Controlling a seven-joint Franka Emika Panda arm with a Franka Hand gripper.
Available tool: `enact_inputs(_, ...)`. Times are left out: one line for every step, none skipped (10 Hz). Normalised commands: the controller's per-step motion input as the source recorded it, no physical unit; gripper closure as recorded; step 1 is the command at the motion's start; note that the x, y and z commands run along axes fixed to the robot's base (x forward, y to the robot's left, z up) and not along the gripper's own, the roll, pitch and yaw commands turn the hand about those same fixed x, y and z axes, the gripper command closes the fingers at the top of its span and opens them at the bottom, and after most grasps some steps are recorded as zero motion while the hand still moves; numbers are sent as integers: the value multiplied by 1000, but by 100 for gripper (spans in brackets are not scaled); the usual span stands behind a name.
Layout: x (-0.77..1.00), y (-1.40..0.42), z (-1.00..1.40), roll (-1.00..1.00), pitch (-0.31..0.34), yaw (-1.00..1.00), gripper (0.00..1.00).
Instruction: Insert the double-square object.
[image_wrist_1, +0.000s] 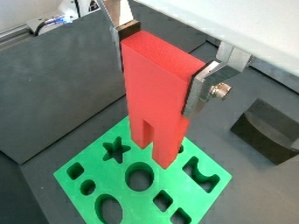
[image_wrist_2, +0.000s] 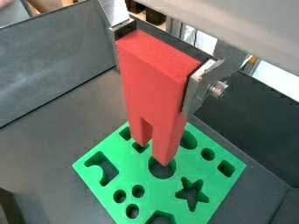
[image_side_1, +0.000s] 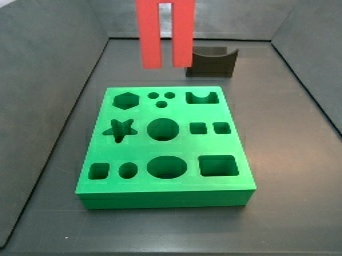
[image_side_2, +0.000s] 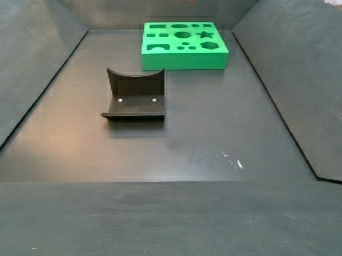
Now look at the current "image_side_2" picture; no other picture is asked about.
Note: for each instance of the green shape-sorter block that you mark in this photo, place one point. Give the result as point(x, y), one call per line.
point(183, 46)

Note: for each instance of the black curved holder bracket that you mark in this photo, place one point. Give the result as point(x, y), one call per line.
point(137, 96)

